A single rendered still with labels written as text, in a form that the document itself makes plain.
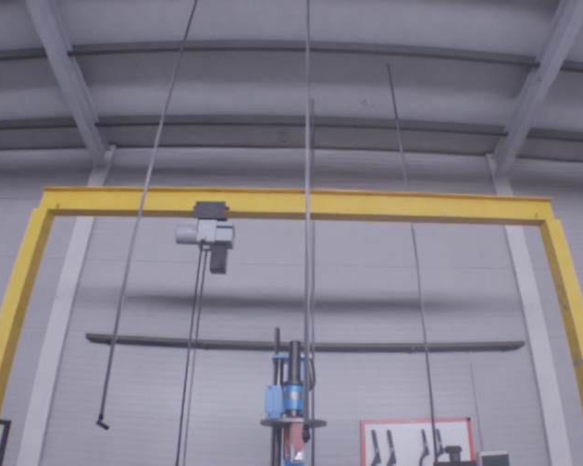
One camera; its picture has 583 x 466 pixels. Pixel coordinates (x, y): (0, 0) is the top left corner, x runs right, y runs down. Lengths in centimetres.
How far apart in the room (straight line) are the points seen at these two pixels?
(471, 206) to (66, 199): 413
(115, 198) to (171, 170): 326
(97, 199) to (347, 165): 443
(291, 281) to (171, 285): 178
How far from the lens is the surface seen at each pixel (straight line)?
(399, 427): 612
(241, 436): 601
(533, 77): 758
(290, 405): 395
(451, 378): 646
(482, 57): 705
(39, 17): 677
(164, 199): 452
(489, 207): 475
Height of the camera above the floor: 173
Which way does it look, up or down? 29 degrees up
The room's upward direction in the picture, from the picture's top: 1 degrees clockwise
